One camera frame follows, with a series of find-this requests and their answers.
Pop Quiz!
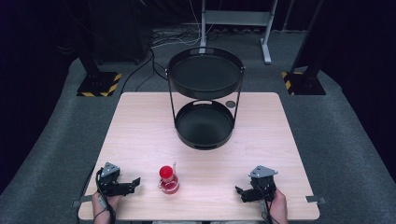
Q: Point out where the black floor cable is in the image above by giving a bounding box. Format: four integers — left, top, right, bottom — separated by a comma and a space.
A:
120, 46, 171, 94

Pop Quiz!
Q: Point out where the person's right hand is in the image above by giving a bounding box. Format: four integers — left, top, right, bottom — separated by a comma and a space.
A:
266, 188, 290, 224

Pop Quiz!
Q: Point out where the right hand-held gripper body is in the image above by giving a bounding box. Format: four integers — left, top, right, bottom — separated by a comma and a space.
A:
247, 164, 279, 203

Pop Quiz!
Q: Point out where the white floor cable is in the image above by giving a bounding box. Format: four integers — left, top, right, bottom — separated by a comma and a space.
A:
151, 0, 216, 49

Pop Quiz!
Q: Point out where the black two-tier round rack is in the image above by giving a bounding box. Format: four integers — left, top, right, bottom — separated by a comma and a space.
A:
166, 46, 246, 151

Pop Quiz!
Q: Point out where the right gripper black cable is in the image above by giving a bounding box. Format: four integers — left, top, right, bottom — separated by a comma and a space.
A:
259, 186, 276, 224

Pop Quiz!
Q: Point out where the grey metal frame stand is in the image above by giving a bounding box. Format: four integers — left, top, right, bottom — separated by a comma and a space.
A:
199, 0, 280, 65

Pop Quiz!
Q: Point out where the black stand with striped base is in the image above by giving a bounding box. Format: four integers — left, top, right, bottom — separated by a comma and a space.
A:
64, 0, 123, 98
281, 0, 327, 96

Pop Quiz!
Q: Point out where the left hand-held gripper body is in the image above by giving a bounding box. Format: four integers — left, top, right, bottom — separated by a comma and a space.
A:
95, 161, 133, 198

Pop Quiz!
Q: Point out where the grey table edge bracket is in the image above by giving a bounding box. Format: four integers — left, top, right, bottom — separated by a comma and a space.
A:
71, 195, 94, 208
305, 195, 327, 205

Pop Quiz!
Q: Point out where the person's left hand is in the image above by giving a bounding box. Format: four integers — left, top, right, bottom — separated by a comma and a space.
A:
91, 189, 121, 224

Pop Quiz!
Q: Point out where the red-capped glass flask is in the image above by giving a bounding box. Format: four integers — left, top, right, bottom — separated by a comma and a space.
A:
158, 161, 180, 195

